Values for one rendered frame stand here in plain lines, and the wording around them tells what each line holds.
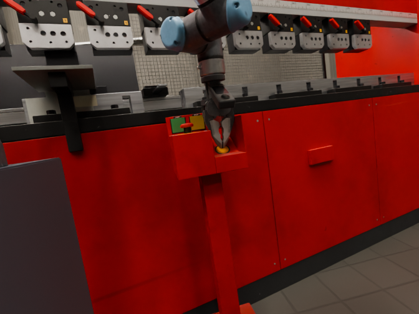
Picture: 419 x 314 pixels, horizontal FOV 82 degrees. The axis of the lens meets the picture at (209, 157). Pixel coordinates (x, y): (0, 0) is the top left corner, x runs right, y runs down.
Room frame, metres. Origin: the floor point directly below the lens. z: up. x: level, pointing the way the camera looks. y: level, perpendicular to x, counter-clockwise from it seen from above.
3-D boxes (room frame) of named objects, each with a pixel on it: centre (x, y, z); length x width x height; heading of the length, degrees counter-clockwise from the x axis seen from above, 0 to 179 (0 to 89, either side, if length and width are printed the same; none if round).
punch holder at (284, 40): (1.28, -0.43, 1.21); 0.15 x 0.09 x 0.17; 113
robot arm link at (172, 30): (0.64, 0.01, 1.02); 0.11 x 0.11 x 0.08; 50
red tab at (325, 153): (1.16, -0.54, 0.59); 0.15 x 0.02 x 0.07; 113
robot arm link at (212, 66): (0.73, -0.04, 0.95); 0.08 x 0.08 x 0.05
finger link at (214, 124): (0.75, -0.02, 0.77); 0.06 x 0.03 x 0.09; 12
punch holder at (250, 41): (1.20, -0.25, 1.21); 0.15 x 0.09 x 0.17; 113
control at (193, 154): (0.73, 0.01, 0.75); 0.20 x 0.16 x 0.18; 102
